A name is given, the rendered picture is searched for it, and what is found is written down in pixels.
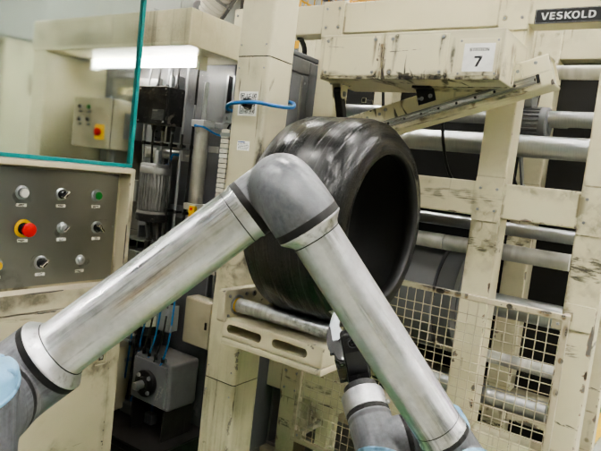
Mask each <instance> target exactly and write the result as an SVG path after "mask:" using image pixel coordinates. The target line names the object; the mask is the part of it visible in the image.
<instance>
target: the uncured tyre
mask: <svg viewBox="0 0 601 451"><path fill-rule="evenodd" d="M275 153H287V154H292V155H294V156H296V157H298V158H300V159H301V160H303V161H304V162H305V163H306V164H307V165H308V166H309V167H310V168H311V169H312V170H313V171H314V173H315V174H316V175H317V177H318V178H319V179H320V180H321V182H322V183H323V184H324V186H325V187H326V188H327V189H328V191H329V192H330V194H331V195H332V197H333V198H334V201H335V202H336V204H337V205H338V207H339V214H338V218H337V222H338V224H339V226H340V227H341V228H342V230H343V231H344V233H345V235H346V236H347V238H348V239H349V241H350V242H351V245H352V246H353V248H354V249H355V251H356V252H357V253H358V255H359V256H360V258H361V260H362V262H363V263H364V265H365V266H366V268H367V269H368V272H369V273H370V275H371V276H372V277H373V278H374V280H375V282H376V283H377V285H378V287H379V288H380V290H381V292H382V293H383V295H384V296H385V298H386V299H387V301H388V302H389V303H390V302H391V300H392V299H393V298H394V297H395V295H396V294H397V292H398V290H399V289H400V287H401V285H402V282H403V280H404V278H405V276H406V274H407V272H408V269H409V266H410V263H411V259H412V256H413V252H414V250H415V245H416V241H417V237H418V231H419V218H420V185H419V173H418V169H417V166H416V162H415V160H414V157H413V155H412V153H411V150H410V149H409V147H408V146H407V144H406V143H405V142H404V141H403V139H402V138H401V136H400V135H399V134H398V132H397V131H396V130H395V129H394V128H393V127H391V126H390V125H388V124H386V123H382V122H379V121H378V120H375V119H369V118H351V117H332V116H311V117H308V118H304V119H301V120H298V121H296V122H293V123H291V124H289V125H288V126H286V127H285V128H283V129H282V130H281V131H280V132H279V133H278V134H277V135H276V136H275V137H274V138H273V139H272V141H271V142H270V143H269V145H268V146H267V148H266V149H265V151H264V152H263V154H262V155H261V157H260V158H259V160H258V162H259V161H260V160H261V159H262V158H264V157H267V156H269V155H272V154H275ZM258 162H257V163H258ZM243 252H244V257H245V260H246V262H247V266H248V269H249V272H250V276H251V278H252V280H253V283H254V285H255V286H256V287H257V289H258V291H259V292H260V293H261V295H262V296H263V297H264V298H265V299H266V300H267V301H269V302H270V303H272V304H273V305H274V306H275V307H277V308H278V309H282V310H286V311H291V312H294V313H298V314H300V315H304V316H307V317H311V318H313V319H320V320H323V321H326V322H329V323H330V320H331V318H332V315H331V314H330V312H329V311H332V310H333V309H332V308H331V306H330V304H329V303H328V301H327V300H326V298H325V296H324V295H323V294H322V293H321V291H320V290H319V288H318V286H317V284H316V283H315V281H314V280H313V278H312V277H311V275H310V274H309V272H308V271H307V269H306V268H305V266H304V265H303V263H302V262H301V260H300V258H299V257H298V255H297V253H296V252H295V250H293V249H290V248H286V247H283V246H281V245H280V244H279V242H278V241H277V240H276V238H275V237H274V235H273V234H272V232H270V233H268V234H267V235H265V236H261V237H260V238H259V239H257V240H256V241H255V242H254V243H253V244H251V245H250V246H249V247H247V248H246V249H245V250H243Z"/></svg>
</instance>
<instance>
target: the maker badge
mask: <svg viewBox="0 0 601 451"><path fill-rule="evenodd" d="M587 21H601V5H600V6H584V7H570V8H554V9H539V10H536V13H535V20H534V24H548V23H568V22H587Z"/></svg>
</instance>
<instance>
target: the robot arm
mask: <svg viewBox="0 0 601 451"><path fill-rule="evenodd" d="M338 214H339V207H338V205H337V204H336V202H335V201H334V198H333V197H332V195H331V194H330V192H329V191H328V189H327V188H326V187H325V186H324V184H323V183H322V182H321V180H320V179H319V178H318V177H317V175H316V174H315V173H314V171H313V170H312V169H311V168H310V167H309V166H308V165H307V164H306V163H305V162H304V161H303V160H301V159H300V158H298V157H296V156H294V155H292V154H287V153H275V154H272V155H269V156H267V157H264V158H262V159H261V160H260V161H259V162H258V163H257V164H256V165H255V166H254V167H252V168H251V169H250V170H249V171H248V172H247V173H245V174H243V175H242V176H241V177H239V178H238V179H237V180H235V181H234V182H233V183H231V184H230V185H228V186H227V188H226V190H224V191H223V192H221V193H220V194H218V195H217V196H216V197H214V198H213V199H212V200H211V201H210V202H208V203H207V204H206V205H204V206H203V207H201V208H200V209H198V210H197V211H196V212H194V213H193V214H192V215H190V216H189V217H187V218H186V219H184V220H183V221H182V222H181V223H180V224H179V225H177V226H176V227H174V228H173V229H172V230H170V231H169V232H167V233H166V234H164V235H163V236H162V237H160V238H159V239H158V240H156V241H155V242H154V243H152V244H151V245H149V246H148V247H147V248H146V249H145V250H143V251H142V252H140V253H139V254H138V255H136V256H135V257H134V258H132V259H131V260H129V261H128V262H126V263H125V264H124V265H122V266H121V267H120V268H118V269H117V270H116V271H115V272H113V273H112V274H111V275H109V276H108V277H106V278H105V279H104V280H102V281H101V282H100V283H98V284H97V285H95V286H94V287H92V288H91V289H90V290H88V291H87V292H86V293H85V294H84V295H82V296H81V297H80V298H78V299H77V300H75V301H74V302H72V303H71V304H70V305H68V306H67V307H66V308H64V309H63V310H62V311H60V312H58V313H57V314H56V315H54V317H53V318H51V319H50V320H48V321H47V322H45V323H41V322H35V321H30V322H27V323H26V324H24V325H23V326H22V327H20V328H18V329H17V330H16V331H14V332H13V333H12V334H10V335H9V336H8V337H7V338H5V339H4V340H3V341H1V342H0V451H18V443H19V438H20V436H21V435H22V434H23V433H24V432H25V431H26V430H27V429H28V427H29V426H30V425H31V424H32V423H33V422H34V421H35V420H36V419H37V418H38V417H39V416H40V415H41V414H42V413H44V412H45V411H46V410H48V409H49V408H50V407H52V406H53V405H54V404H56V403H57V402H59V401H60V400H61V399H63V398H64V397H65V396H67V395H68V394H70V393H71V392H72V391H73V390H74V389H75V388H77V387H78V386H79V384H80V380H81V373H82V370H84V369H85V368H86V367H88V366H89V365H90V364H91V363H92V362H94V361H95V360H97V359H98V358H99V357H101V356H102V355H103V354H105V353H106V352H108V351H109V350H110V349H112V348H113V347H114V346H116V345H117V344H119V343H120V342H121V341H123V340H124V338H126V337H127V336H129V335H130V334H131V333H133V332H134V331H135V330H137V329H138V328H140V327H141V326H142V325H144V324H145V323H147V322H148V321H149V320H151V319H152V318H154V317H155V316H156V315H157V314H158V313H159V312H161V311H162V310H164V309H165V308H166V307H168V306H169V305H170V304H172V303H173V302H175V301H176V300H177V299H179V298H180V297H181V296H183V295H184V294H186V293H187V292H188V291H189V290H190V289H191V288H193V287H194V286H196V285H197V284H199V283H200V282H201V281H203V280H204V279H205V278H207V277H208V276H210V275H211V274H212V273H214V272H215V271H216V270H218V269H219V268H221V267H222V266H223V265H224V264H225V263H226V262H228V261H229V260H231V259H232V258H233V257H235V256H236V255H237V254H239V253H240V252H242V251H243V250H245V249H246V248H247V247H249V246H250V245H251V244H253V243H254V242H255V241H256V240H257V239H259V238H260V237H261V236H265V235H267V234H268V233H270V232H272V234H273V235H274V237H275V238H276V240H277V241H278V242H279V244H280V245H281V246H283V247H286V248H290V249H293V250H295V252H296V253H297V255H298V257H299V258H300V260H301V262H302V263H303V265H304V266H305V268H306V269H307V271H308V272H309V274H310V275H311V277H312V278H313V280H314V281H315V283H316V284H317V286H318V288H319V290H320V291H321V293H322V294H323V295H324V296H325V298H326V300H327V301H328V303H329V304H330V306H331V308H332V309H333V311H334V314H333V316H332V318H331V320H330V324H329V328H328V332H327V336H326V343H327V348H328V350H329V351H330V356H333V355H334V361H335V365H336V368H337V372H338V375H339V379H340V382H341V383H344V382H348V383H349V384H348V385H346V387H345V388H344V394H343V396H342V403H343V409H344V413H345V417H346V420H347V422H348V425H349V428H350V432H351V438H352V441H353V445H354V448H355V451H486V450H485V449H484V448H483V447H482V446H481V445H480V444H479V442H478V440H477V439H476V437H475V436H474V434H473V432H472V431H471V429H470V425H469V422H468V420H467V418H466V416H465V414H464V413H463V412H462V409H461V408H460V407H459V406H457V405H456V404H453V403H452V401H451V400H450V398H449V397H448V395H447V394H446V393H445V391H444V389H443V388H442V386H441V384H440V383H439V381H438V380H437V378H436V376H435V374H434V373H433V371H432V370H431V369H430V368H429V366H428V364H427V362H426V361H425V359H424V358H423V356H422V354H421V353H420V351H419V349H418V348H417V346H416V345H415V344H414V342H413V341H412V339H411V337H410V335H409V334H408V332H407V331H406V329H405V327H404V326H403V324H402V323H401V321H400V320H399V318H398V317H397V315H396V314H395V312H394V310H393V308H392V307H391V305H390V304H389V302H388V301H387V299H386V298H385V296H384V295H383V293H382V292H381V290H380V288H379V287H378V285H377V283H376V282H375V280H374V278H373V277H372V276H371V275H370V273H369V272H368V269H367V268H366V266H365V265H364V263H363V262H362V260H361V258H360V256H359V255H358V253H357V252H356V251H355V249H354V248H353V246H352V245H351V242H350V241H349V239H348V238H347V236H346V235H345V233H344V231H343V230H342V228H341V227H340V226H339V224H338V222H337V218H338ZM340 321H341V322H342V324H343V326H344V328H345V329H346V330H341V329H340V326H341V324H340ZM370 368H371V369H372V370H373V372H374V373H375V375H376V377H377V379H378V380H379V382H380V383H381V385H382V386H383V388H384V389H385V392H386V393H387V394H388V395H389V397H390V398H391V400H392V401H393V403H394V405H395V406H396V408H397V410H398V411H399V413H400V414H396V415H392V413H391V411H390V408H389V405H388V404H390V399H385V393H384V390H383V389H382V387H381V386H379V385H378V384H377V383H376V381H375V380H373V379H371V378H370V376H371V372H370ZM342 378H343V379H342Z"/></svg>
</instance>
